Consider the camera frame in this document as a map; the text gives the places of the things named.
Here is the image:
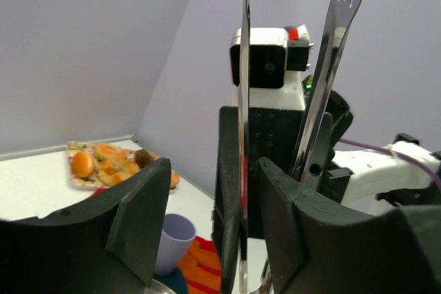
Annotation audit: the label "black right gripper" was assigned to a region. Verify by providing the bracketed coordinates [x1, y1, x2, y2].
[212, 92, 353, 293]

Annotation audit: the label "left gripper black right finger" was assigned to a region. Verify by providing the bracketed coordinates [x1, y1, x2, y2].
[258, 158, 440, 293]

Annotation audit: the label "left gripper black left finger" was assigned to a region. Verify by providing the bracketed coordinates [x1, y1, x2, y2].
[1, 158, 171, 293]

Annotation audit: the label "round bread roll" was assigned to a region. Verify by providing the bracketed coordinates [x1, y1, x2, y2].
[170, 172, 181, 190]

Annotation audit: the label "silver metal tongs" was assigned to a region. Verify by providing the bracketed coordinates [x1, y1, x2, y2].
[238, 0, 362, 293]

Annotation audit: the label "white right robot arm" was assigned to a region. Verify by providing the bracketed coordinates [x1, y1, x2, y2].
[247, 77, 440, 293]

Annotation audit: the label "twisted golden bread roll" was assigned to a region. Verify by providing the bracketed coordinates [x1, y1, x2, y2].
[97, 159, 140, 187]

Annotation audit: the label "silver metal plate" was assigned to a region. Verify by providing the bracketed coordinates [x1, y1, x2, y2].
[144, 280, 176, 294]

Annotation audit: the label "lilac plastic cup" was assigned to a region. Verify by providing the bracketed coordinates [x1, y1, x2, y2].
[154, 213, 196, 275]

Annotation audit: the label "sesame bun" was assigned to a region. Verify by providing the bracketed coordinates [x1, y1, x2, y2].
[71, 151, 96, 178]

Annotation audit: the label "dark brown muffin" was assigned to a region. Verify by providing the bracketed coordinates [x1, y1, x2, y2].
[134, 149, 155, 169]

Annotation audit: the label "red patterned cloth mat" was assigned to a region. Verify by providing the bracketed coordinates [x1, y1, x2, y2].
[90, 187, 223, 294]

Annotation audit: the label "floral serving tray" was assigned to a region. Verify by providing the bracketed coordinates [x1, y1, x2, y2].
[66, 141, 159, 190]

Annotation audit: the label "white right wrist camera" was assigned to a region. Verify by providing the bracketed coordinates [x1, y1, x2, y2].
[249, 25, 314, 90]

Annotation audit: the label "glazed ring bread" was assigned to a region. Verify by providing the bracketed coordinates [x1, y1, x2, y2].
[93, 144, 127, 161]

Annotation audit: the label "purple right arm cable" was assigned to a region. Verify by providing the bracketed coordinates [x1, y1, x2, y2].
[339, 137, 441, 191]

